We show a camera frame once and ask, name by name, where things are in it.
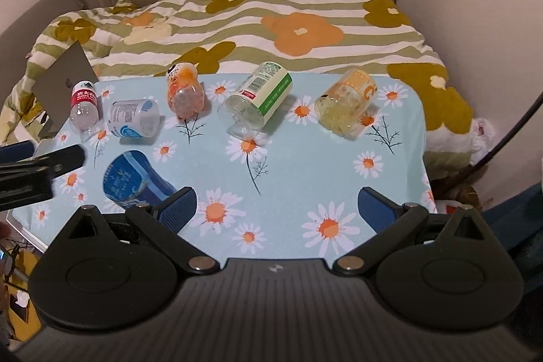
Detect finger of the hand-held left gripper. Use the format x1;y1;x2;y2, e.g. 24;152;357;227
0;141;35;166
0;145;86;212

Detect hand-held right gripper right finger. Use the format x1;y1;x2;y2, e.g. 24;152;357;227
332;187;501;274

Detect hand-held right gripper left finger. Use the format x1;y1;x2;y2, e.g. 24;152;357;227
55;187;221;274

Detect dark blue label bottle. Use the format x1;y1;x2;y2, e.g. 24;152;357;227
103;150;179;214

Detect orange label clear cup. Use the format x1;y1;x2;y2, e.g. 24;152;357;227
315;69;379;140

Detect green label clear cup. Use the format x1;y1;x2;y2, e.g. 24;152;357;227
218;62;294;139

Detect red label water bottle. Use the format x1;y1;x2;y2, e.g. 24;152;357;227
69;80;100;133

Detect grey laptop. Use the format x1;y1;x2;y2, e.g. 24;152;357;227
30;41;97;159

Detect white blue label bottle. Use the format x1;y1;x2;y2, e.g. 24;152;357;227
108;99;161;140

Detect daisy print blue tablecloth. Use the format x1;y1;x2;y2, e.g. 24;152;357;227
11;71;437;261

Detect white plastic bag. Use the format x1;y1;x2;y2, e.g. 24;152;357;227
424;117;495;168

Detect orange print plastic bottle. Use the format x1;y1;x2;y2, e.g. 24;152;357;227
166;62;207;120

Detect grey sofa back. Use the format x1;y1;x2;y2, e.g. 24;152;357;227
0;0;86;45

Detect dark blue cloth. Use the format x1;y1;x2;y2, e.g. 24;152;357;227
484;182;543;265

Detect yellow cloth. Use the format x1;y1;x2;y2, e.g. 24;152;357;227
0;249;45;343

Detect striped flower print blanket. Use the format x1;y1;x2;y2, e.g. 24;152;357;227
0;0;474;146

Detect black cable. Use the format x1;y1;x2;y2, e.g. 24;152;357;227
467;91;543;172

